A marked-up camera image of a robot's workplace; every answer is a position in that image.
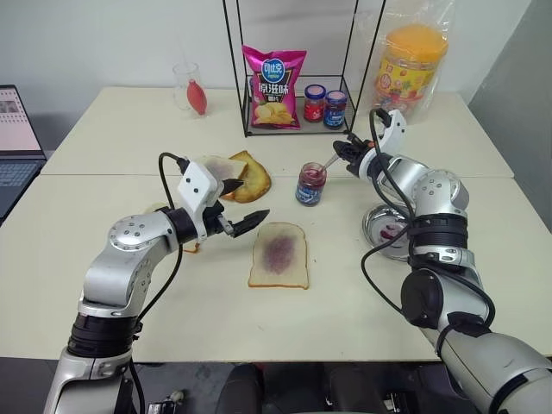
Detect open laptop computer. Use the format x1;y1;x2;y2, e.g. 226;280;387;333
0;84;48;226

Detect large brown toasted bread slice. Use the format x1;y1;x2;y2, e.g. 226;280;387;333
218;160;273;204

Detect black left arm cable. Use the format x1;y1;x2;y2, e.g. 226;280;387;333
128;151;193;414

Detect red-label jam jar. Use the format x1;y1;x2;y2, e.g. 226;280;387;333
303;84;326;123

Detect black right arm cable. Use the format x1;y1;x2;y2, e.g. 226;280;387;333
360;107;497;360

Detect red rubber bulb dropper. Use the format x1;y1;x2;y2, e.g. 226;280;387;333
177;36;209;116

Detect shiny metal bowl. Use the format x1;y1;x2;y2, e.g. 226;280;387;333
361;204;418;260

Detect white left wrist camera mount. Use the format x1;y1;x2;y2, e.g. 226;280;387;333
178;158;225;241

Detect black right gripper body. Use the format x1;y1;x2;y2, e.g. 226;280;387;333
345;134;371;174

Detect clear glass beaker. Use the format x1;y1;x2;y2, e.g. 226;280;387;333
172;62;208;118

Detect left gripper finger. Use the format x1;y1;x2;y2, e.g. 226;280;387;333
227;209;272;239
219;178;246;200

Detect white bread slice with jam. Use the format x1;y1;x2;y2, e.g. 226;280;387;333
248;222;311;291

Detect clear plastic bag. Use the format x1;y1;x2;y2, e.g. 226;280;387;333
352;0;459;127

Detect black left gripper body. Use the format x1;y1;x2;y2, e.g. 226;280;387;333
199;201;236;241

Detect large orange-lid plastic jar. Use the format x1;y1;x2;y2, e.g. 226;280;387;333
372;24;450;118

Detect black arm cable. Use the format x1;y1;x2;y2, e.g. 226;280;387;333
360;107;497;360
128;151;193;414

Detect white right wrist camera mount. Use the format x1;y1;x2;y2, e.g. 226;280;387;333
356;109;408;179

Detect open blue-label jam jar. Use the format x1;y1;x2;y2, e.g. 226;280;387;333
295;161;329;209

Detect closed blue-label jam jar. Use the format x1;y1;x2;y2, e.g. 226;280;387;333
323;91;348;129

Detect pink potato chips bag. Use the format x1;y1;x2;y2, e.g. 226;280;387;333
241;44;309;131

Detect black wire frame rack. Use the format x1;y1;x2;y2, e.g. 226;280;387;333
222;0;387;140

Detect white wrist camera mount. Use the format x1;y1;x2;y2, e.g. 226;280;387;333
178;158;225;241
356;109;408;179

